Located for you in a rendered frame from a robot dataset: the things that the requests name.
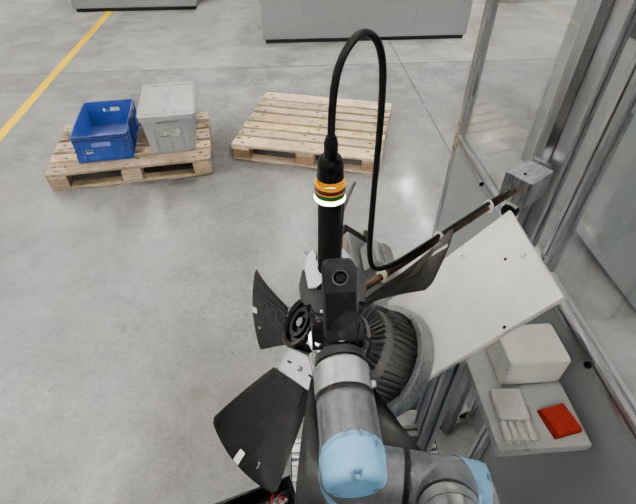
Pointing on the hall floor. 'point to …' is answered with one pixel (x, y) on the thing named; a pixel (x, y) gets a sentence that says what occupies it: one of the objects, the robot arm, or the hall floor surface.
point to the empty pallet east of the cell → (310, 130)
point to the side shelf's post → (480, 446)
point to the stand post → (435, 405)
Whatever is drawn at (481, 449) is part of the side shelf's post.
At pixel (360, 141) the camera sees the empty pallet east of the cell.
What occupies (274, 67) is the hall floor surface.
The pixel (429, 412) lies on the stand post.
